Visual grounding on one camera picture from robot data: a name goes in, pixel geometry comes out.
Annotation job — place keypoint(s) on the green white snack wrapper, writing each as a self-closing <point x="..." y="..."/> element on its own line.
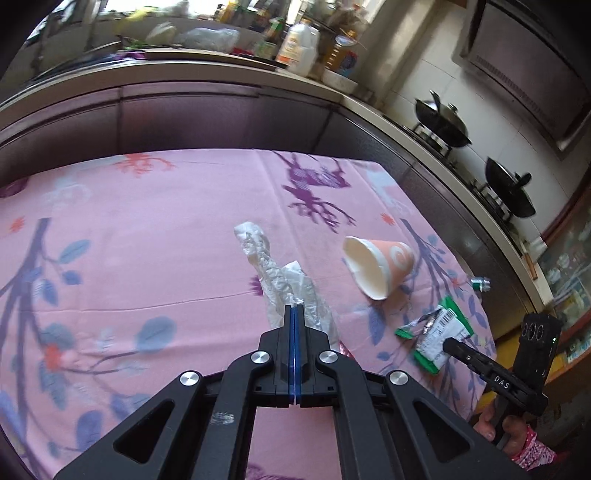
<point x="438" y="330"/>

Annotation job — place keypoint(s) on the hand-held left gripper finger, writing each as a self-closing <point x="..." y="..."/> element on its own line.
<point x="292" y="355"/>
<point x="298" y="355"/>

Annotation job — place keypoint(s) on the person's right forearm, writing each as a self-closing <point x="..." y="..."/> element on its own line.
<point x="535" y="452"/>

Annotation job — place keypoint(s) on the person's right hand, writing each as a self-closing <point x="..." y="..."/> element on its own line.
<point x="515" y="434"/>

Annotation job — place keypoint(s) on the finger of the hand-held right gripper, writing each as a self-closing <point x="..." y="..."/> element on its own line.
<point x="464" y="355"/>

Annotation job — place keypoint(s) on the yellow cooking oil bottle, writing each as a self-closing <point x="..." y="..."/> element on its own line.
<point x="342" y="53"/>

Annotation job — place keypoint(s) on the pink white paper cup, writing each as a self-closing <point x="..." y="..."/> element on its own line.
<point x="383" y="265"/>

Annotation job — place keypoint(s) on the white plastic jug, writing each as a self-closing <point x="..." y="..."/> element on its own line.
<point x="298" y="48"/>

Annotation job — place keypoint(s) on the kitchen counter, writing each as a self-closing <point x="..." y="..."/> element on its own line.
<point x="184" y="110"/>

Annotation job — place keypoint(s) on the gas stove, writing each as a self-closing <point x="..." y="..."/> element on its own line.
<point x="461" y="161"/>

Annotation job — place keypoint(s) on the white bowl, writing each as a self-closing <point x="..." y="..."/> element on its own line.
<point x="340" y="82"/>

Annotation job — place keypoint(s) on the clear plastic wrap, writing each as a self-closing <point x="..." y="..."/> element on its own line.
<point x="272" y="281"/>

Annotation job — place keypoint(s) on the steel range hood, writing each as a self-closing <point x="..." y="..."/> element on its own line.
<point x="531" y="64"/>

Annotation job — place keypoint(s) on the black wok with lid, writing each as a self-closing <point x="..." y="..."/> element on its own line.
<point x="510" y="189"/>
<point x="443" y="122"/>

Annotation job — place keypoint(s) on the glass door cabinet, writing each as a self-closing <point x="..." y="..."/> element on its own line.
<point x="570" y="286"/>

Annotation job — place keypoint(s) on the white plastic bag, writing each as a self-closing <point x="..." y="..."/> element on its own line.
<point x="210" y="38"/>

